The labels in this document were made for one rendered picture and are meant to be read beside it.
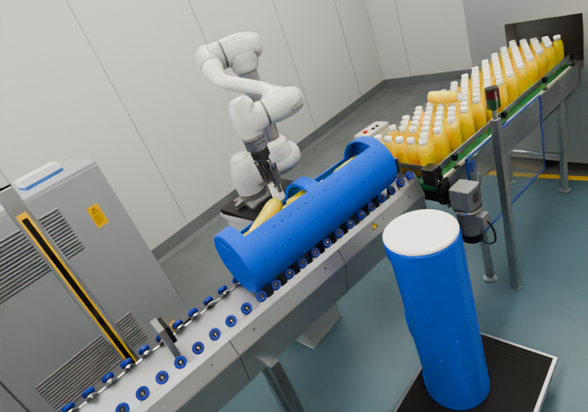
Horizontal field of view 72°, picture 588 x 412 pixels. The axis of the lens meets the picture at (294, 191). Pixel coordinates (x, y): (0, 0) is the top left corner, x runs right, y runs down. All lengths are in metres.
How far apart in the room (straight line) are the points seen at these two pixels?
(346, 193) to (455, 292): 0.58
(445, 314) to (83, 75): 3.50
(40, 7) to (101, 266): 2.26
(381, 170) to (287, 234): 0.56
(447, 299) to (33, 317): 2.27
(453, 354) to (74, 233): 2.18
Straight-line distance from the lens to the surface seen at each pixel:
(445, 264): 1.54
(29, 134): 4.01
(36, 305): 2.87
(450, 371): 1.93
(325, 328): 2.75
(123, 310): 3.06
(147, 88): 4.35
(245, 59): 2.02
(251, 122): 1.54
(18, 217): 1.72
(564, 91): 3.29
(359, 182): 1.82
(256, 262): 1.56
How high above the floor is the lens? 1.96
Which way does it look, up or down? 25 degrees down
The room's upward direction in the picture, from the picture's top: 21 degrees counter-clockwise
